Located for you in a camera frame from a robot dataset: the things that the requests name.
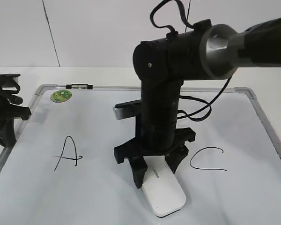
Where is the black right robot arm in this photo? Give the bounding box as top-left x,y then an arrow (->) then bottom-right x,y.
114,18 -> 281,188

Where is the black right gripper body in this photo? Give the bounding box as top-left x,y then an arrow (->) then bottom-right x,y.
114,110 -> 196,164

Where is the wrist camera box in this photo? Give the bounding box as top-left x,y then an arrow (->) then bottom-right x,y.
0,74 -> 21,90
113,99 -> 141,120

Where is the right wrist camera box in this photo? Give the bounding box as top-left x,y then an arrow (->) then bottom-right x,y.
113,99 -> 141,120

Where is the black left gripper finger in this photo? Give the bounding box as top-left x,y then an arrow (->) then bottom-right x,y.
0,119 -> 16,147

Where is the round green magnet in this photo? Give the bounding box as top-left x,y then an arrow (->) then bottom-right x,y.
50,90 -> 72,103

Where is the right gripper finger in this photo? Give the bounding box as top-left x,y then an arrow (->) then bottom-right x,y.
128,157 -> 148,189
165,145 -> 189,174

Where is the white board with grey frame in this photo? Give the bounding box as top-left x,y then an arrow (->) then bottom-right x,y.
0,85 -> 281,225

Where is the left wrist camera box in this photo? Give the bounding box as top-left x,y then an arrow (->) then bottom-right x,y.
0,74 -> 21,90

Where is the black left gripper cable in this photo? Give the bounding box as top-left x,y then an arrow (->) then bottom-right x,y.
0,77 -> 23,106

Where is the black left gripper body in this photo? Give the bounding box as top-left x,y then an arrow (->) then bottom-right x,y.
0,92 -> 31,127

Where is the white board eraser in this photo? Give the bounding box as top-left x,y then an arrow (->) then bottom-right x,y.
141,156 -> 186,218

